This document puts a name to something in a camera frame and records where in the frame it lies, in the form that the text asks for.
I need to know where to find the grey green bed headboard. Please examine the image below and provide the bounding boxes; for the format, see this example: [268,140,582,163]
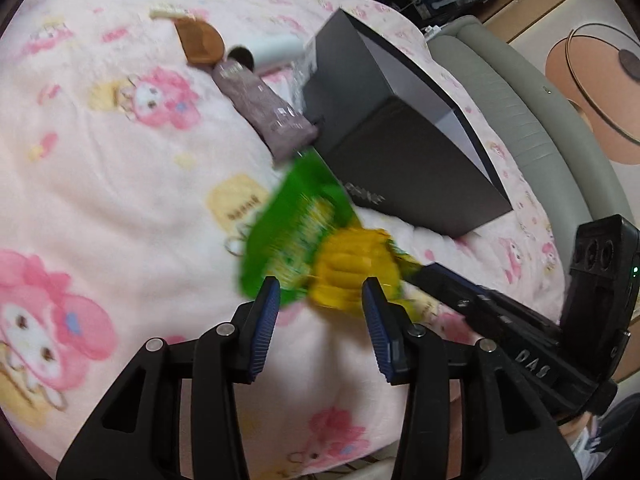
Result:
[425,15,616,271]

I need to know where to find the mauve cream tube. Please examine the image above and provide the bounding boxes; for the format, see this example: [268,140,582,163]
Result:
[211,60,319,157]

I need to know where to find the green yellow snack packet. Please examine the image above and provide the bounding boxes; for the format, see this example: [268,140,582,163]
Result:
[239,152,426,321]

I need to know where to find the white paper roll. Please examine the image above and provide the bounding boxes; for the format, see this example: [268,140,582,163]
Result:
[226,35,306,72]

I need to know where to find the pink printed blanket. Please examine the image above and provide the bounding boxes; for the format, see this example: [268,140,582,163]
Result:
[0,0,571,480]

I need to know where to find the brown wooden comb with tassel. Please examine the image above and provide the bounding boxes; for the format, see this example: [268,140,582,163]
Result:
[149,6,224,67]

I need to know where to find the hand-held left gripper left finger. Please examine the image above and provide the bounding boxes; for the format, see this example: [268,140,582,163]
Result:
[56,276,282,480]

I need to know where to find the round orange wall decoration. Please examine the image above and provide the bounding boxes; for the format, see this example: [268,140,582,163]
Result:
[545,25,640,166]

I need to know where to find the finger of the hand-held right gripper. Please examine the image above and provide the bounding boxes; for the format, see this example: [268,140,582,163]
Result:
[422,263,561,336]
[405,272,511,343]

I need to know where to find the black shoe box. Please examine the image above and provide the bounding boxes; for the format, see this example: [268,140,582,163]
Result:
[301,7,513,238]

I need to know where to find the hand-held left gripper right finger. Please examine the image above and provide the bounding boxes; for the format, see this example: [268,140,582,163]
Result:
[361,277,583,480]

